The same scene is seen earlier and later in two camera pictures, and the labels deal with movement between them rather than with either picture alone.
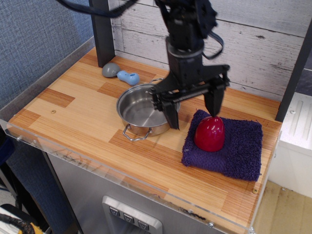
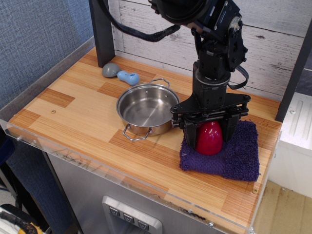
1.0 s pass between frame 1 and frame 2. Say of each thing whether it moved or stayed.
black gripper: moved
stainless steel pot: stayed
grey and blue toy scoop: stayed
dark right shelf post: stayed
